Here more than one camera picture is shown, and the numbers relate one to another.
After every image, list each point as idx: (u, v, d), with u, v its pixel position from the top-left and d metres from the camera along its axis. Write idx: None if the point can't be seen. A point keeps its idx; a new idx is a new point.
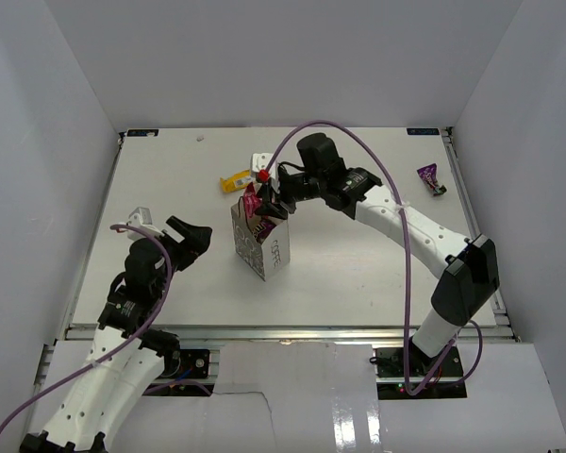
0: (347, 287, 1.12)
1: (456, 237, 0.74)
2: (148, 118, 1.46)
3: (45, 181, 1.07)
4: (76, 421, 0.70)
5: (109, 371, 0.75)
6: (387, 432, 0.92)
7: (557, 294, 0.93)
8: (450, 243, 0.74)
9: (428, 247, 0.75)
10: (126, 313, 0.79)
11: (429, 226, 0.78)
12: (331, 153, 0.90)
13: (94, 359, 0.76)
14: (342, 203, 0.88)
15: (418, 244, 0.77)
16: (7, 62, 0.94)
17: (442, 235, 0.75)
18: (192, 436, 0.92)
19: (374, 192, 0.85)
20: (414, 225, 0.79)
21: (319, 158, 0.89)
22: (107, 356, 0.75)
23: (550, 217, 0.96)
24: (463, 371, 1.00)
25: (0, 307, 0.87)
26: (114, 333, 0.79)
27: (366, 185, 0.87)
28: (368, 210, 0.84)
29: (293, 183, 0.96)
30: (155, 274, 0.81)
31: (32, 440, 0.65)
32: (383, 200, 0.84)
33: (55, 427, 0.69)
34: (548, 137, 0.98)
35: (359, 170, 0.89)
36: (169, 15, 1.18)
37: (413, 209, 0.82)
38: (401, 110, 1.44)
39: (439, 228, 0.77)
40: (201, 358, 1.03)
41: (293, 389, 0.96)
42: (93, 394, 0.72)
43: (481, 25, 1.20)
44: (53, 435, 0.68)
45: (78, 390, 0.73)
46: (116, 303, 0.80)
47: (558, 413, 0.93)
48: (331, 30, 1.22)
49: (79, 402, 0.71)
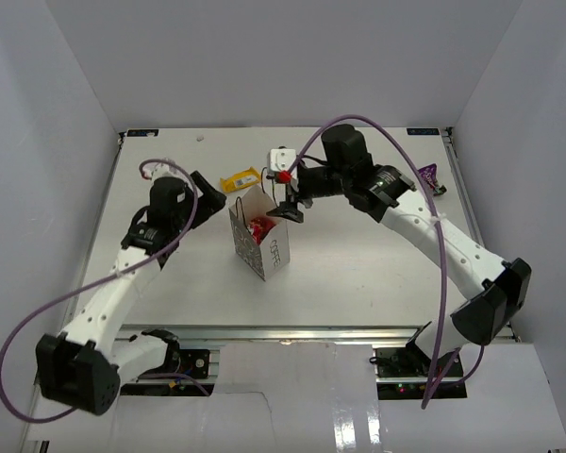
0: (347, 288, 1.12)
1: (493, 259, 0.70)
2: (148, 118, 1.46)
3: (45, 181, 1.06)
4: (97, 324, 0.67)
5: (131, 283, 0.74)
6: (387, 433, 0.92)
7: (558, 294, 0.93)
8: (486, 265, 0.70)
9: (466, 269, 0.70)
10: (149, 238, 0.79)
11: (463, 241, 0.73)
12: (359, 149, 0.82)
13: (117, 266, 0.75)
14: (370, 205, 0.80)
15: (453, 262, 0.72)
16: (8, 62, 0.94)
17: (478, 255, 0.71)
18: (193, 436, 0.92)
19: (407, 197, 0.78)
20: (450, 241, 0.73)
21: (348, 153, 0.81)
22: (130, 268, 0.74)
23: (550, 217, 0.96)
24: (463, 371, 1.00)
25: (0, 307, 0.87)
26: (139, 251, 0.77)
27: (398, 188, 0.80)
28: (402, 218, 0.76)
29: (312, 177, 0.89)
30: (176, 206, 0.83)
31: (49, 342, 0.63)
32: (416, 208, 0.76)
33: (75, 327, 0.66)
34: (549, 136, 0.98)
35: (390, 169, 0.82)
36: (168, 14, 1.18)
37: (450, 223, 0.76)
38: (401, 110, 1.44)
39: (474, 247, 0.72)
40: (201, 358, 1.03)
41: (293, 389, 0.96)
42: (117, 299, 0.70)
43: (482, 25, 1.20)
44: (74, 336, 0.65)
45: (101, 295, 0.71)
46: (139, 229, 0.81)
47: (558, 413, 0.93)
48: (331, 30, 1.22)
49: (101, 306, 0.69)
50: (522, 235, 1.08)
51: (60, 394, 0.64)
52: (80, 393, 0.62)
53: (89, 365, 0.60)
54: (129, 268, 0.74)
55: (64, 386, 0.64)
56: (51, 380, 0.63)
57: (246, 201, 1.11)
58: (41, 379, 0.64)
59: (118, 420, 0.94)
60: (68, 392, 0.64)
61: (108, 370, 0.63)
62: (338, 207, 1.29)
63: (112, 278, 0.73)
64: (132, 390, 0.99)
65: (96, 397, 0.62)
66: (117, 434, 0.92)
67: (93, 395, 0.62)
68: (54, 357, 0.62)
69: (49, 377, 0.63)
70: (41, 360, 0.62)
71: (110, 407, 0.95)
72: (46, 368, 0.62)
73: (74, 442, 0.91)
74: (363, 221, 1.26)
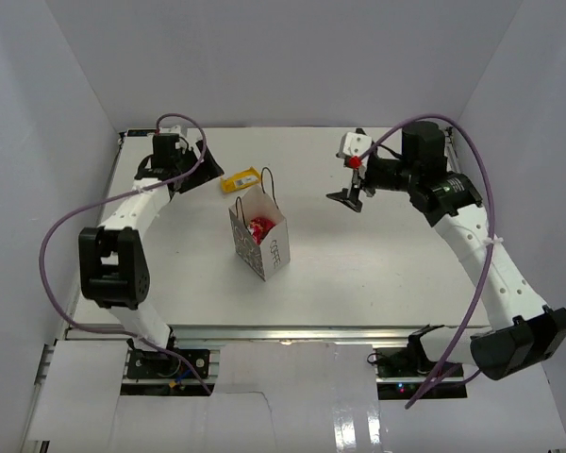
0: (347, 287, 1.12)
1: (536, 300, 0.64)
2: (148, 118, 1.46)
3: (45, 181, 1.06)
4: (129, 219, 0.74)
5: (153, 195, 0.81)
6: (387, 432, 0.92)
7: (558, 294, 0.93)
8: (524, 303, 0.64)
9: (500, 298, 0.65)
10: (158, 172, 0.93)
11: (511, 272, 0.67)
12: (437, 150, 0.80)
13: (139, 186, 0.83)
14: (427, 207, 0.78)
15: (491, 289, 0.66)
16: (8, 63, 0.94)
17: (521, 290, 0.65)
18: (193, 435, 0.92)
19: (470, 211, 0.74)
20: (497, 267, 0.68)
21: (422, 150, 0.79)
22: (150, 185, 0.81)
23: (551, 216, 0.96)
24: (463, 371, 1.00)
25: None
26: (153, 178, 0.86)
27: (464, 199, 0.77)
28: (455, 228, 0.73)
29: (383, 171, 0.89)
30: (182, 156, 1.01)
31: (91, 232, 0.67)
32: (474, 225, 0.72)
33: (109, 223, 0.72)
34: (550, 136, 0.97)
35: (462, 178, 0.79)
36: (168, 15, 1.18)
37: (506, 250, 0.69)
38: (401, 110, 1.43)
39: (521, 280, 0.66)
40: (201, 358, 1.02)
41: (293, 390, 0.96)
42: (142, 204, 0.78)
43: (482, 25, 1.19)
44: (108, 227, 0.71)
45: (127, 202, 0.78)
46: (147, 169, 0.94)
47: (558, 414, 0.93)
48: (331, 30, 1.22)
49: (130, 208, 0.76)
50: (523, 234, 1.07)
51: (95, 291, 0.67)
52: (121, 274, 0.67)
53: (130, 243, 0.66)
54: (150, 184, 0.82)
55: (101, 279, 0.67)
56: (89, 268, 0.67)
57: (246, 201, 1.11)
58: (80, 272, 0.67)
59: (118, 420, 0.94)
60: (105, 283, 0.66)
61: (143, 258, 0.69)
62: (338, 207, 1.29)
63: (135, 193, 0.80)
64: (132, 390, 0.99)
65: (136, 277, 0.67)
66: (117, 434, 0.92)
67: (134, 274, 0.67)
68: (95, 243, 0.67)
69: (89, 263, 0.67)
70: (84, 245, 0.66)
71: (110, 406, 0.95)
72: (88, 254, 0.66)
73: (74, 442, 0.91)
74: (363, 221, 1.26)
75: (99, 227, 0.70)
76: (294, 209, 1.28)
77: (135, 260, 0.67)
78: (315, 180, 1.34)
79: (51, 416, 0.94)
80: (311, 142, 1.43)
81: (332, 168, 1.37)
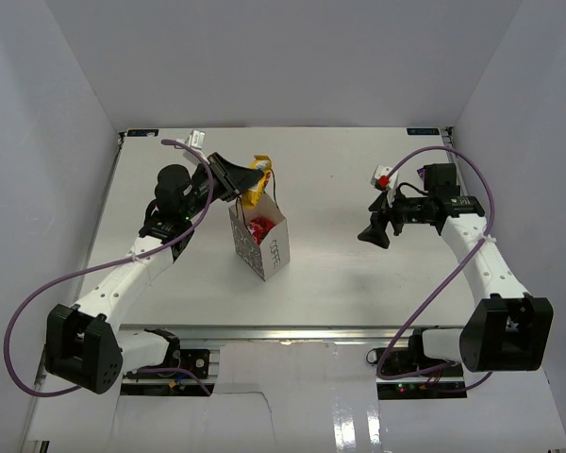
0: (347, 287, 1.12)
1: (517, 286, 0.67)
2: (147, 118, 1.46)
3: (46, 181, 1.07)
4: (110, 300, 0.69)
5: (144, 264, 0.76)
6: (387, 433, 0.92)
7: (557, 293, 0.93)
8: (506, 285, 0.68)
9: (484, 282, 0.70)
10: (166, 231, 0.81)
11: (498, 261, 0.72)
12: (449, 176, 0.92)
13: (135, 250, 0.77)
14: (439, 217, 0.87)
15: (475, 274, 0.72)
16: (7, 64, 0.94)
17: (504, 276, 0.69)
18: (193, 434, 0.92)
19: (471, 217, 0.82)
20: (484, 257, 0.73)
21: (434, 174, 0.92)
22: (146, 254, 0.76)
23: (550, 217, 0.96)
24: (463, 371, 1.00)
25: (1, 308, 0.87)
26: (155, 240, 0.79)
27: (470, 210, 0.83)
28: (453, 226, 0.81)
29: (407, 204, 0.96)
30: (185, 200, 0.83)
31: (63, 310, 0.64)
32: (472, 226, 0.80)
33: (88, 303, 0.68)
34: (548, 137, 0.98)
35: (471, 196, 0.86)
36: (168, 15, 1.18)
37: (495, 248, 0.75)
38: (400, 110, 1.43)
39: (506, 270, 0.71)
40: (201, 358, 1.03)
41: (294, 389, 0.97)
42: (128, 279, 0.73)
43: (481, 25, 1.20)
44: (85, 309, 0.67)
45: (114, 276, 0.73)
46: (155, 224, 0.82)
47: (557, 413, 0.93)
48: (331, 29, 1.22)
49: (115, 284, 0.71)
50: (522, 235, 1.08)
51: (58, 368, 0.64)
52: (82, 367, 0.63)
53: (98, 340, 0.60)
54: (145, 253, 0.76)
55: (67, 360, 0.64)
56: (56, 351, 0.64)
57: None
58: (46, 350, 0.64)
59: (118, 420, 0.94)
60: (68, 368, 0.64)
61: (112, 347, 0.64)
62: (338, 207, 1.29)
63: (127, 260, 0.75)
64: (132, 390, 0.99)
65: (97, 376, 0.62)
66: (117, 434, 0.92)
67: (97, 372, 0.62)
68: (63, 327, 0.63)
69: (55, 346, 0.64)
70: (52, 329, 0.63)
71: (110, 406, 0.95)
72: (56, 336, 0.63)
73: (74, 442, 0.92)
74: (362, 220, 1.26)
75: (73, 309, 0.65)
76: (294, 209, 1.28)
77: (94, 357, 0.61)
78: (315, 180, 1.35)
79: (51, 416, 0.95)
80: (311, 142, 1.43)
81: (331, 167, 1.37)
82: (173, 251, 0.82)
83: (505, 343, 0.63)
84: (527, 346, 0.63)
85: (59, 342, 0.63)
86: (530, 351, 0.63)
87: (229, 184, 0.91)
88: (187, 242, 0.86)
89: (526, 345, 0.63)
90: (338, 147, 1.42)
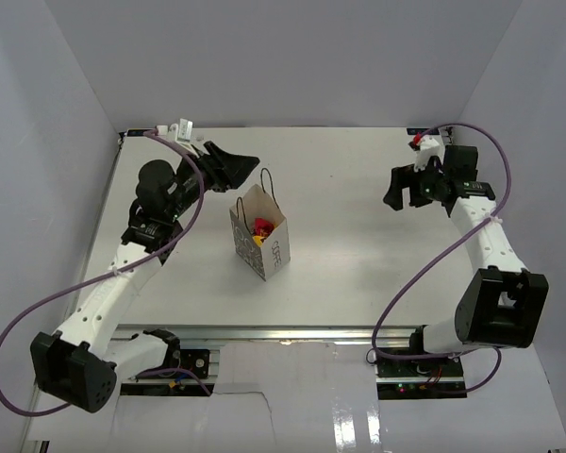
0: (347, 287, 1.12)
1: (516, 262, 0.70)
2: (147, 118, 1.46)
3: (45, 182, 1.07)
4: (92, 324, 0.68)
5: (126, 278, 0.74)
6: (387, 433, 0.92)
7: (557, 293, 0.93)
8: (504, 260, 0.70)
9: (483, 253, 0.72)
10: (150, 233, 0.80)
11: (500, 240, 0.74)
12: (469, 159, 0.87)
13: (116, 265, 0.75)
14: (448, 197, 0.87)
15: (477, 247, 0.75)
16: (7, 64, 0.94)
17: (505, 252, 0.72)
18: (193, 434, 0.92)
19: (479, 199, 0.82)
20: (488, 235, 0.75)
21: (452, 156, 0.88)
22: (129, 267, 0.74)
23: (550, 217, 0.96)
24: (463, 371, 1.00)
25: (1, 308, 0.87)
26: (139, 248, 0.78)
27: (480, 193, 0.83)
28: (460, 207, 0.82)
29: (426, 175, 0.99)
30: (169, 199, 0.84)
31: (44, 339, 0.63)
32: (480, 207, 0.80)
33: (70, 327, 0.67)
34: (547, 137, 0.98)
35: (483, 181, 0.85)
36: (168, 16, 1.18)
37: (502, 229, 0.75)
38: (400, 110, 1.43)
39: (507, 247, 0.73)
40: (201, 358, 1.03)
41: (294, 389, 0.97)
42: (112, 298, 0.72)
43: (481, 25, 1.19)
44: (67, 335, 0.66)
45: (96, 294, 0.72)
46: (140, 226, 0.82)
47: (558, 413, 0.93)
48: (330, 29, 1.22)
49: (97, 305, 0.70)
50: (522, 234, 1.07)
51: (51, 390, 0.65)
52: (74, 390, 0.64)
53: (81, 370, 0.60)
54: (127, 265, 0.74)
55: (58, 385, 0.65)
56: (45, 377, 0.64)
57: (246, 201, 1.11)
58: (37, 375, 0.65)
59: (118, 421, 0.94)
60: (59, 391, 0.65)
61: (102, 368, 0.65)
62: (338, 206, 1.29)
63: (109, 276, 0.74)
64: (132, 390, 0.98)
65: (89, 397, 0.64)
66: (117, 434, 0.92)
67: (88, 394, 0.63)
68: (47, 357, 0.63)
69: (42, 372, 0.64)
70: (36, 358, 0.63)
71: (110, 407, 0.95)
72: (41, 364, 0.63)
73: (74, 442, 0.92)
74: (363, 220, 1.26)
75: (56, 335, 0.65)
76: (294, 209, 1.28)
77: (82, 383, 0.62)
78: (315, 180, 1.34)
79: (51, 417, 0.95)
80: (311, 142, 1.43)
81: (331, 167, 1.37)
82: (159, 258, 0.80)
83: (496, 316, 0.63)
84: (521, 322, 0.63)
85: (46, 369, 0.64)
86: (523, 327, 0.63)
87: (229, 176, 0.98)
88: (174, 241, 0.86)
89: (519, 322, 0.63)
90: (338, 146, 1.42)
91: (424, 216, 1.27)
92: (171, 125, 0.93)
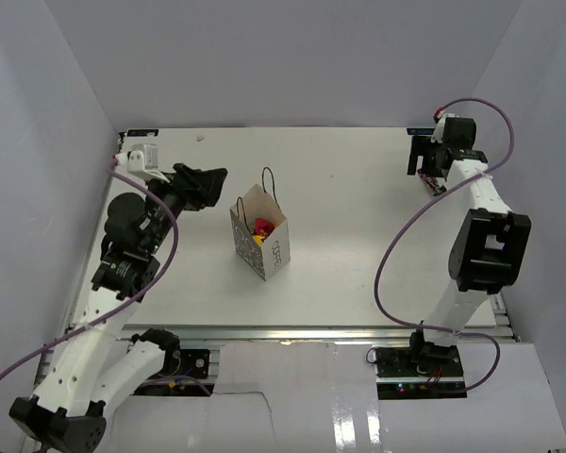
0: (347, 287, 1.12)
1: (503, 207, 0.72)
2: (147, 118, 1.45)
3: (45, 181, 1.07)
4: (68, 386, 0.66)
5: (100, 332, 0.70)
6: (386, 432, 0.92)
7: (557, 293, 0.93)
8: (491, 206, 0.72)
9: (474, 202, 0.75)
10: (123, 274, 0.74)
11: (490, 190, 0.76)
12: (465, 129, 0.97)
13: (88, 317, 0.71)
14: (445, 164, 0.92)
15: (469, 197, 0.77)
16: (7, 63, 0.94)
17: (492, 198, 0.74)
18: (193, 434, 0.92)
19: (474, 162, 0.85)
20: (478, 187, 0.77)
21: (450, 125, 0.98)
22: (100, 320, 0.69)
23: (550, 217, 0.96)
24: (463, 371, 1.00)
25: (0, 308, 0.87)
26: (111, 294, 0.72)
27: (474, 159, 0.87)
28: (455, 169, 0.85)
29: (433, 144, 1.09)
30: (143, 234, 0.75)
31: (21, 408, 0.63)
32: (474, 168, 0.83)
33: (46, 391, 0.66)
34: (548, 137, 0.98)
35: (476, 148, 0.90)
36: (167, 16, 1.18)
37: (492, 185, 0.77)
38: (401, 110, 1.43)
39: (496, 196, 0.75)
40: (201, 357, 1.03)
41: (294, 389, 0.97)
42: (87, 357, 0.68)
43: (482, 25, 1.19)
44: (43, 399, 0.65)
45: (71, 352, 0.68)
46: (110, 262, 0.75)
47: (557, 413, 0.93)
48: (331, 29, 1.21)
49: (71, 365, 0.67)
50: None
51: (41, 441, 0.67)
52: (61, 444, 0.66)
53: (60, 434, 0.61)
54: (98, 319, 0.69)
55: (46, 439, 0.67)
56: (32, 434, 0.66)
57: (247, 201, 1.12)
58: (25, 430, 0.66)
59: (118, 421, 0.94)
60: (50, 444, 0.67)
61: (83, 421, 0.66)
62: (338, 207, 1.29)
63: (81, 331, 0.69)
64: None
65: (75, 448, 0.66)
66: (117, 434, 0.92)
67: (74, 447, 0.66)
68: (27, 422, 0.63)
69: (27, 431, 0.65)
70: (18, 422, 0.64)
71: None
72: (24, 427, 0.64)
73: None
74: (363, 220, 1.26)
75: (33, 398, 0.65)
76: (294, 209, 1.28)
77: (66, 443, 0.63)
78: (315, 180, 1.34)
79: None
80: (312, 142, 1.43)
81: (332, 167, 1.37)
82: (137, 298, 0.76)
83: (485, 255, 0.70)
84: (508, 259, 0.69)
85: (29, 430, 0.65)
86: (511, 264, 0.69)
87: (205, 195, 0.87)
88: (151, 274, 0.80)
89: (507, 259, 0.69)
90: (339, 146, 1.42)
91: (425, 215, 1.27)
92: (130, 150, 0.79)
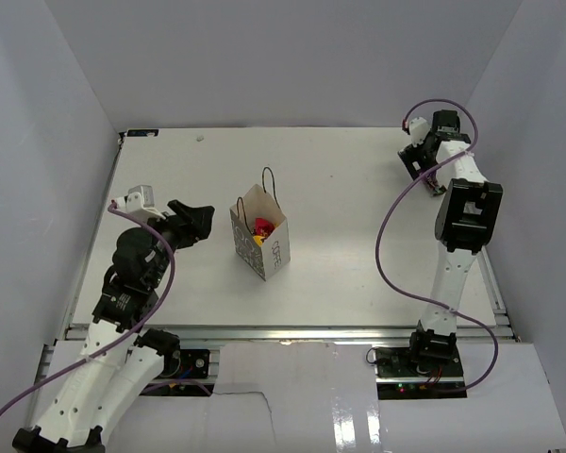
0: (347, 287, 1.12)
1: (480, 176, 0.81)
2: (147, 118, 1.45)
3: (45, 181, 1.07)
4: (70, 416, 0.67)
5: (99, 363, 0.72)
6: (387, 432, 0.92)
7: (557, 293, 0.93)
8: (471, 176, 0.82)
9: (456, 174, 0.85)
10: (122, 307, 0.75)
11: (470, 163, 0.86)
12: (451, 119, 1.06)
13: (87, 350, 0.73)
14: None
15: (453, 171, 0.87)
16: (7, 63, 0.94)
17: (472, 170, 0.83)
18: (193, 434, 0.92)
19: (458, 142, 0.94)
20: (460, 162, 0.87)
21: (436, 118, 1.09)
22: (100, 352, 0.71)
23: (550, 217, 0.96)
24: (463, 372, 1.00)
25: (0, 308, 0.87)
26: (110, 328, 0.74)
27: (459, 139, 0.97)
28: (442, 149, 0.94)
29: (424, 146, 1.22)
30: (146, 266, 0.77)
31: (23, 438, 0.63)
32: (458, 147, 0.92)
33: (47, 422, 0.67)
34: (547, 137, 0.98)
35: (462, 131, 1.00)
36: (167, 15, 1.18)
37: (474, 160, 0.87)
38: (401, 110, 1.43)
39: (475, 169, 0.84)
40: (201, 358, 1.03)
41: (294, 389, 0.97)
42: (88, 389, 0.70)
43: (482, 25, 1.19)
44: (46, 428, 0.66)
45: (72, 383, 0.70)
46: (111, 294, 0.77)
47: (557, 413, 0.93)
48: (330, 29, 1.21)
49: (72, 397, 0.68)
50: (522, 234, 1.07)
51: None
52: None
53: None
54: (97, 352, 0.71)
55: None
56: None
57: (247, 201, 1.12)
58: None
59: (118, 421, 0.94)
60: None
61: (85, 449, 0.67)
62: (338, 207, 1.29)
63: (82, 363, 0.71)
64: None
65: None
66: (117, 435, 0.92)
67: None
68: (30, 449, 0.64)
69: None
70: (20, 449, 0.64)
71: None
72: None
73: None
74: (363, 220, 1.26)
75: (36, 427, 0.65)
76: (294, 209, 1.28)
77: None
78: (315, 180, 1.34)
79: None
80: (311, 142, 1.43)
81: (332, 167, 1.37)
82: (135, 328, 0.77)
83: (463, 218, 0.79)
84: (483, 222, 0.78)
85: None
86: (487, 227, 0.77)
87: (199, 228, 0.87)
88: (148, 306, 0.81)
89: (483, 223, 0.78)
90: (339, 146, 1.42)
91: (425, 215, 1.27)
92: (128, 192, 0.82)
